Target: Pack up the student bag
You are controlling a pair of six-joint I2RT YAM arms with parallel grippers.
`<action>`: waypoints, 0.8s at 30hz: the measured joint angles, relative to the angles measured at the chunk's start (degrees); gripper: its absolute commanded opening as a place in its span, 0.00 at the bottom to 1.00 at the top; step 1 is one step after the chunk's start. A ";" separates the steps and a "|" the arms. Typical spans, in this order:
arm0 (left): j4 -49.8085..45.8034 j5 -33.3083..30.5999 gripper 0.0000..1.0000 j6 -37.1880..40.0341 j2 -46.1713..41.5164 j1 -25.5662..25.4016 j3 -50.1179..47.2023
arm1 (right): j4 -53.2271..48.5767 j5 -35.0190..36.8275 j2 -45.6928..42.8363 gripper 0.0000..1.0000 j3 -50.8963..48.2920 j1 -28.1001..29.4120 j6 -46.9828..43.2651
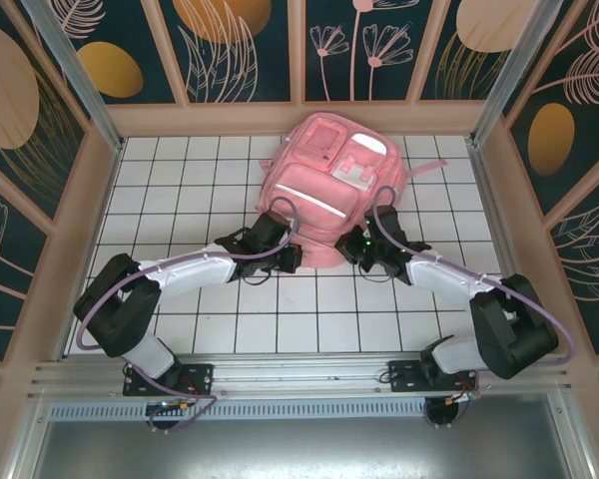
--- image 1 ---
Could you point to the pink backpack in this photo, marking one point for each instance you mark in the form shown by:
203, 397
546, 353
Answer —
329, 189

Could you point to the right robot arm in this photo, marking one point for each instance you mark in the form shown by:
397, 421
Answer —
509, 324

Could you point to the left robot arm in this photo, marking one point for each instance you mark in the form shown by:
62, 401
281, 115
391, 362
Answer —
115, 304

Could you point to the small circuit board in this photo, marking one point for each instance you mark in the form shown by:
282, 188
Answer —
167, 406

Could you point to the grey metal sheet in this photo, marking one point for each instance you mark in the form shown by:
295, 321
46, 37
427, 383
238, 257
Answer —
299, 449

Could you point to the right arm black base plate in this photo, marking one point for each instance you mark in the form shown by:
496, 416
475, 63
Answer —
404, 376

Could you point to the aluminium mounting rail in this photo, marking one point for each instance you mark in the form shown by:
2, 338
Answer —
299, 369

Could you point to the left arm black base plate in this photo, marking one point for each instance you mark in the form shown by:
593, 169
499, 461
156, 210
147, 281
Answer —
199, 374

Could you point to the aluminium corner post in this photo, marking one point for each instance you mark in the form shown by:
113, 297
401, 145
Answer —
75, 65
519, 55

